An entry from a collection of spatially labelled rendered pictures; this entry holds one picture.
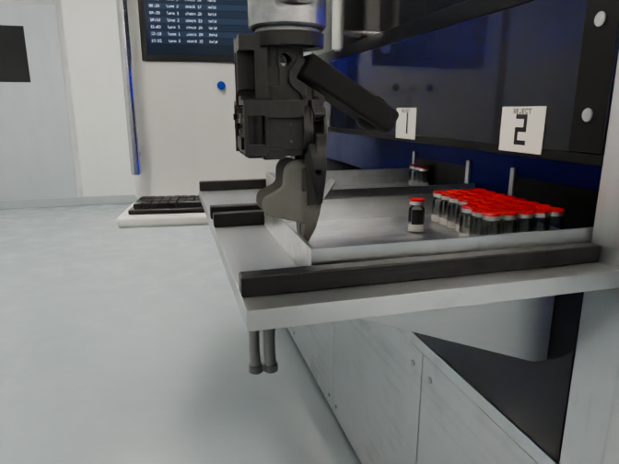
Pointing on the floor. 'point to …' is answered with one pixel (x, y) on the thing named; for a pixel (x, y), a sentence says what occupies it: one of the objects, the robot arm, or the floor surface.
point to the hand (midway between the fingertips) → (309, 232)
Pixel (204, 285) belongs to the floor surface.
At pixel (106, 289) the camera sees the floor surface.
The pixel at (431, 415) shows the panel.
